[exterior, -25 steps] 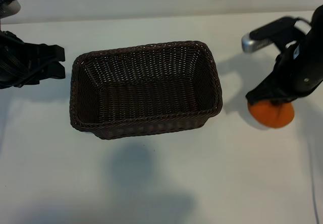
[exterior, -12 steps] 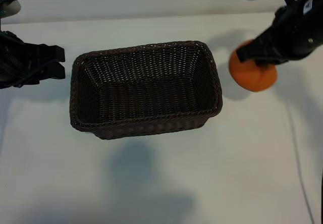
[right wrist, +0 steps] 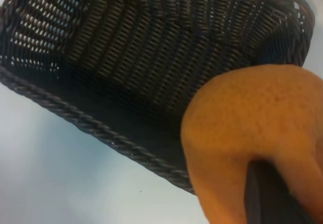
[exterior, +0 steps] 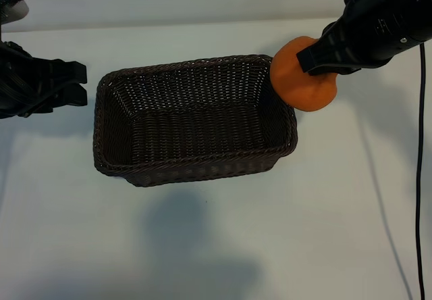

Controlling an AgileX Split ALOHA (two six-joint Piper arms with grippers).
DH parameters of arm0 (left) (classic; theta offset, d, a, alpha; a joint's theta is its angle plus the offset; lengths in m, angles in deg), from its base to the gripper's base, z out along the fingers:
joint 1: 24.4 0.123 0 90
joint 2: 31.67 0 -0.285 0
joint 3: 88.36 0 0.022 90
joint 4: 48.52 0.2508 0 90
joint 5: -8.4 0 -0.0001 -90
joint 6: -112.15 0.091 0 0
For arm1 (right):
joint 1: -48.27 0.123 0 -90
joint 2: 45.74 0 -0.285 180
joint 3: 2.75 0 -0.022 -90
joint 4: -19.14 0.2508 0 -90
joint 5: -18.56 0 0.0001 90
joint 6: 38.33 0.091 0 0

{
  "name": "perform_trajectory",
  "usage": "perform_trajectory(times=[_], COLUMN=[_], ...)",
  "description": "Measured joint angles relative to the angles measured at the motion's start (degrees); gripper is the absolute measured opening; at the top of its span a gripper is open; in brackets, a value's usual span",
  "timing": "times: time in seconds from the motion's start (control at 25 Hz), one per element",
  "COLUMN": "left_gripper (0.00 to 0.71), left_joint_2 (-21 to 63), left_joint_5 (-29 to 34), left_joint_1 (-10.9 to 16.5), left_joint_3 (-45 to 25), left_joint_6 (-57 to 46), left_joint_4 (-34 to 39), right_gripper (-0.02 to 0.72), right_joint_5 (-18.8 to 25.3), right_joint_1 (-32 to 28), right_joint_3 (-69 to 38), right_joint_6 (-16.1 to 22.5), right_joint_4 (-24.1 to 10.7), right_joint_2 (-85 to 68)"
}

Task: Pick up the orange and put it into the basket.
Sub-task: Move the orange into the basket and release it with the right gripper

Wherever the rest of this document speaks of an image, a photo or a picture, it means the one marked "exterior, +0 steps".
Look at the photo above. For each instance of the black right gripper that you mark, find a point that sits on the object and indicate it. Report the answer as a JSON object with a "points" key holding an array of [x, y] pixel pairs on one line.
{"points": [[388, 29]]}

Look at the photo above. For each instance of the dark brown woven basket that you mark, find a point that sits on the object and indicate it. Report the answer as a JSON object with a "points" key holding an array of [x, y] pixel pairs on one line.
{"points": [[189, 134]]}

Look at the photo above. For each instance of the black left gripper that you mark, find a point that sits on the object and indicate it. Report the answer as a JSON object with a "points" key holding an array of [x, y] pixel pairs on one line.
{"points": [[23, 83]]}

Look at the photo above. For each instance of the orange fruit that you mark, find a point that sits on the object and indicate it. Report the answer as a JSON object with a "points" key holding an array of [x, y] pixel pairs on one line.
{"points": [[297, 83]]}

